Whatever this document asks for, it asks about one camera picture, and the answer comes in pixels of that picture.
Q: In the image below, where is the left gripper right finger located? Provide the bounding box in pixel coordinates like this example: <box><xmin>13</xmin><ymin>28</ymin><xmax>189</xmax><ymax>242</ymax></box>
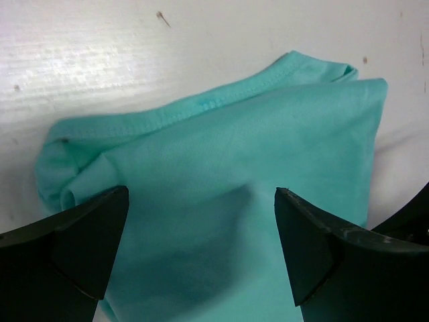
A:
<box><xmin>275</xmin><ymin>188</ymin><xmax>428</xmax><ymax>321</ymax></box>

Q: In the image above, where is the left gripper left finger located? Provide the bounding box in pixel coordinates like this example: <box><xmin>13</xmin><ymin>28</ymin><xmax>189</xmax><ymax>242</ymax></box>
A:
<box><xmin>1</xmin><ymin>186</ymin><xmax>129</xmax><ymax>321</ymax></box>

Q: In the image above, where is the teal t shirt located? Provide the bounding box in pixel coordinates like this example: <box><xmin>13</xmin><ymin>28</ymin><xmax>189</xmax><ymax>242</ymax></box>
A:
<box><xmin>36</xmin><ymin>52</ymin><xmax>388</xmax><ymax>321</ymax></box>

